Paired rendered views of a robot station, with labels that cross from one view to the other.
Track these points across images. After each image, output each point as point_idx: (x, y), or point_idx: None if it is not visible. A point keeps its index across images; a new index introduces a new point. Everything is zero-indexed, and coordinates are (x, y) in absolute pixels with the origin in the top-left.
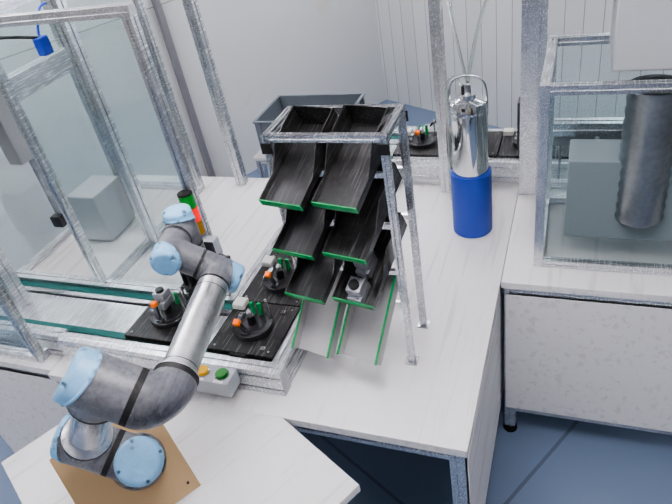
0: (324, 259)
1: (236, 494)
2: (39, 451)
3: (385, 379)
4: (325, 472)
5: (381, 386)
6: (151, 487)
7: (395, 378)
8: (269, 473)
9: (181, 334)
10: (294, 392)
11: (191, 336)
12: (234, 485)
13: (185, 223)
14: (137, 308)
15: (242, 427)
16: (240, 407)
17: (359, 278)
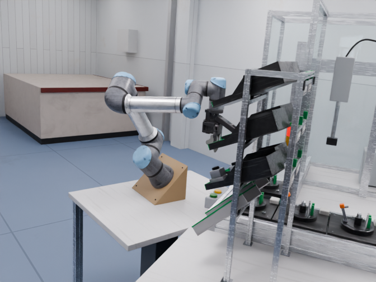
0: None
1: (144, 213)
2: (193, 175)
3: (209, 266)
4: (142, 236)
5: (202, 263)
6: (153, 188)
7: (208, 270)
8: (151, 221)
9: (144, 96)
10: (208, 232)
11: (142, 98)
12: (149, 212)
13: (211, 83)
14: None
15: (187, 216)
16: (202, 216)
17: (220, 168)
